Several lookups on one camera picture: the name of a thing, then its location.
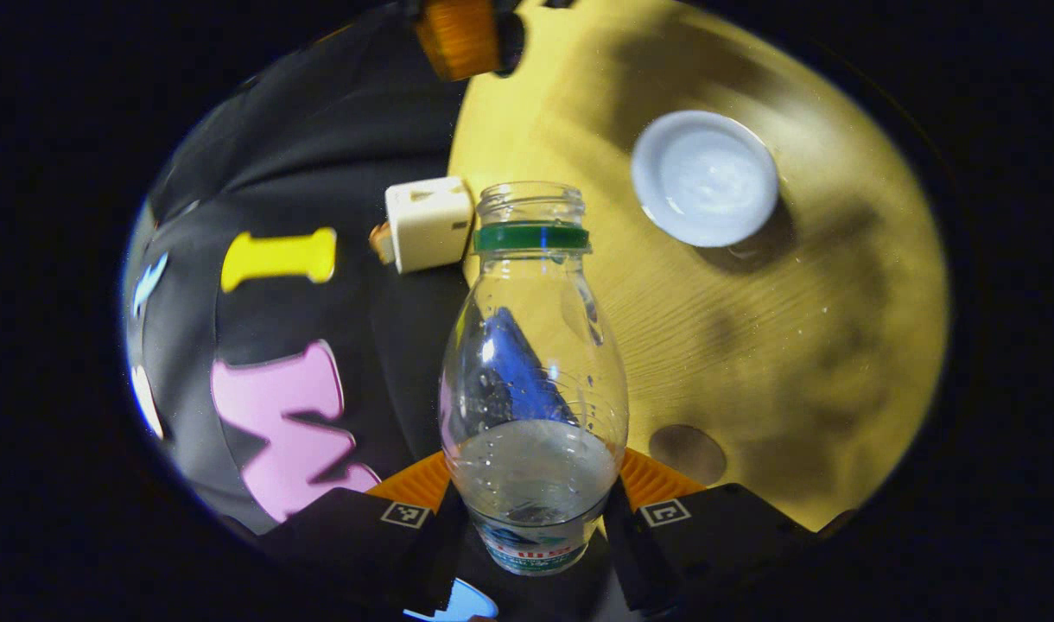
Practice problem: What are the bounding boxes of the white toaster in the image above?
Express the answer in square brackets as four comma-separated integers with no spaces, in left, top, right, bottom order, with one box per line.
[384,176,476,275]

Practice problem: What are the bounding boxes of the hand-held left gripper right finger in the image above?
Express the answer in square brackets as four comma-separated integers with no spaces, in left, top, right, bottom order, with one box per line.
[603,447,817,616]

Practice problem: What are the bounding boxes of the clear plastic water bottle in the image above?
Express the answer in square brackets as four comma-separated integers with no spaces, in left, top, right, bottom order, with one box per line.
[439,181,630,577]

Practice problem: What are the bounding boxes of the round brown coaster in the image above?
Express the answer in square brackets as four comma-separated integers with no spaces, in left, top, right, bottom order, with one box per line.
[648,423,728,487]

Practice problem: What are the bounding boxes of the black backdrop cloth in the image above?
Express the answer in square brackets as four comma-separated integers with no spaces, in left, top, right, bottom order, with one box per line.
[123,0,502,622]

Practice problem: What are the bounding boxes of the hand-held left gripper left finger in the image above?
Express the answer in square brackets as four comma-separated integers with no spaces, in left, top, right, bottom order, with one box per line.
[255,450,472,616]

